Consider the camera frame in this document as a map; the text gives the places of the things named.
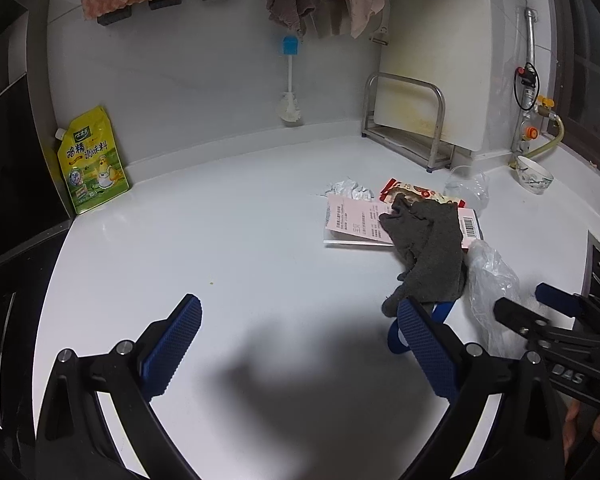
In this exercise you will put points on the metal gas pipe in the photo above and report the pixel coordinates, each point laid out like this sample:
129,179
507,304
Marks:
531,35

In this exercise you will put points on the red snack wrapper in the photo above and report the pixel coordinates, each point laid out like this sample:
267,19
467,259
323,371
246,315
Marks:
420,192

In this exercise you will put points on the yellow seasoning pouch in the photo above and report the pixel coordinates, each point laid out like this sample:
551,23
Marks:
92,160

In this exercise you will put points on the pink hanging cloth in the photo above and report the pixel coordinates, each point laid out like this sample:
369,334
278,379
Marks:
362,0

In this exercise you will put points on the grey cloth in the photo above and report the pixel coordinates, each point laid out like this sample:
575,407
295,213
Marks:
430,250

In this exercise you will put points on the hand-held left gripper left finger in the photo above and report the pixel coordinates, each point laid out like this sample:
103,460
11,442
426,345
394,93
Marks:
175,345

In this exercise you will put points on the clear plastic cup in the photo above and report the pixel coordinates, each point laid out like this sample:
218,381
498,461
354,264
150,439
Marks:
467,187

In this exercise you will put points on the orange knob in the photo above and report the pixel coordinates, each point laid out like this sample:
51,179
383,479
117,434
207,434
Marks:
531,132

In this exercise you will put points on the person's right hand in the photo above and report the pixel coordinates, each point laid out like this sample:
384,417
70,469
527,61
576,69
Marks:
571,425

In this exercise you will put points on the metal cutting board rack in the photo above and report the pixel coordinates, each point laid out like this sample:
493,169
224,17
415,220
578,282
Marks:
437,110

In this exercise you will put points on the white cutting board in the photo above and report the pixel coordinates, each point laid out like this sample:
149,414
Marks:
430,45

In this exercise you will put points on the crumpled white plastic wrap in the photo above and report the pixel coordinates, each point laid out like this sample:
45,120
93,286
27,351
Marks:
347,189

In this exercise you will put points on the white patterned bowl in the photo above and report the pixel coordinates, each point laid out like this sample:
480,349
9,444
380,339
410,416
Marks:
534,175

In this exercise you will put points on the pink receipt paper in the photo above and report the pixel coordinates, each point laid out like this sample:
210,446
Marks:
352,220

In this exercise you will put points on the clear plastic bag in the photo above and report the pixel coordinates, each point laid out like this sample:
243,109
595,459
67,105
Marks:
492,280

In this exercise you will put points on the dark window frame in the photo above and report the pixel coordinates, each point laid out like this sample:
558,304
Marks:
590,60

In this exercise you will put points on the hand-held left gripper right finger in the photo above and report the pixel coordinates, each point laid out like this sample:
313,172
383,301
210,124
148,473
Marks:
425,345

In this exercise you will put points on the brown hanging cloth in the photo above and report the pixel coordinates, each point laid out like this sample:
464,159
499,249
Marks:
290,0

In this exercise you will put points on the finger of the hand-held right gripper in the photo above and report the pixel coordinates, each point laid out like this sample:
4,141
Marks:
555,297
517,317

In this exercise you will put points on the white barcode label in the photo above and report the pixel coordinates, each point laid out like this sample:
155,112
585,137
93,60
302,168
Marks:
471,227

